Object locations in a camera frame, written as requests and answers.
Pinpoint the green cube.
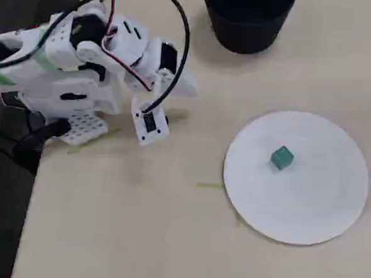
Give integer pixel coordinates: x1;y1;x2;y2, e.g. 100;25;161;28
269;144;296;173

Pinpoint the white perforated base plate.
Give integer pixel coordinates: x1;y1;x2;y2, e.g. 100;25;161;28
60;111;111;148

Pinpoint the long green tape strip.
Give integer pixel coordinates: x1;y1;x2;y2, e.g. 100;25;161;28
67;125;121;158

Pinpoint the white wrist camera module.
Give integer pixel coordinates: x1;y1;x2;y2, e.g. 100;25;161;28
128;93;173;148

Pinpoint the black round bin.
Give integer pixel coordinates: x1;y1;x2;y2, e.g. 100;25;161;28
199;0;298;57

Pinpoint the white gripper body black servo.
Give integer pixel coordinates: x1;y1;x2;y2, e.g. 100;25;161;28
138;35;185;82

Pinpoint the short green tape strip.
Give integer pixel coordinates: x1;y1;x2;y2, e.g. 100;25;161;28
196;181;225;191

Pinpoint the black table clamp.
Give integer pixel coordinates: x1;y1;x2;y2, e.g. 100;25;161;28
11;115;73;177

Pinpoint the red white servo wire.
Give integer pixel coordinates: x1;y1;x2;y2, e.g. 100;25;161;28
94;0;160;93

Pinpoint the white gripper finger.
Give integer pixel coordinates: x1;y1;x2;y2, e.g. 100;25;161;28
170;67;201;99
122;70;162;101

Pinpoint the white paper plate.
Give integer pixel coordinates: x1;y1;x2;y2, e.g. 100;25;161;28
219;106;371;250

